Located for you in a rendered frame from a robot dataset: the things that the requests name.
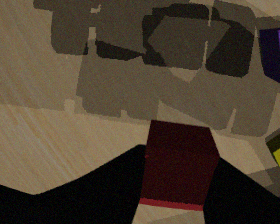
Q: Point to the purple block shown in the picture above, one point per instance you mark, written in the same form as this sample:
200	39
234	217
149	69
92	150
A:
270	43

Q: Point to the red block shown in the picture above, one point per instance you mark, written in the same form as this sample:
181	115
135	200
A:
180	162

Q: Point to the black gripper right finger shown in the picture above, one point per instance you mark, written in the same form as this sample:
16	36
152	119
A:
234	198

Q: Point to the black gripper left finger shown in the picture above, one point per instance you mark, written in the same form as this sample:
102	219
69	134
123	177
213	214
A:
107	195

